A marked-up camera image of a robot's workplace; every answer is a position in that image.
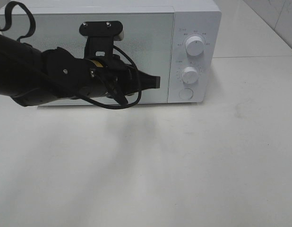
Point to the upper white power knob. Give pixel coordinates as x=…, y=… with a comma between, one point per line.
x=194, y=45

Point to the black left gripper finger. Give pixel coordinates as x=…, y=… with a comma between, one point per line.
x=149, y=81

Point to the lower white timer knob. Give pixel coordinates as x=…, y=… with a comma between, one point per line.
x=190, y=75

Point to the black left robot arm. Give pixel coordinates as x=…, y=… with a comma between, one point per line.
x=31, y=77

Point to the white microwave oven body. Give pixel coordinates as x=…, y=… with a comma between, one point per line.
x=190, y=17

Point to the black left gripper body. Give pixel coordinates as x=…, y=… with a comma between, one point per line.
x=115, y=69

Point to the white microwave door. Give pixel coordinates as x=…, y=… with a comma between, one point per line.
x=147, y=41

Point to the round white door button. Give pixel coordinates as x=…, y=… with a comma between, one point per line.
x=186, y=94

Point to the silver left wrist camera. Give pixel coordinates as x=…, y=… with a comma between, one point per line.
x=119, y=37

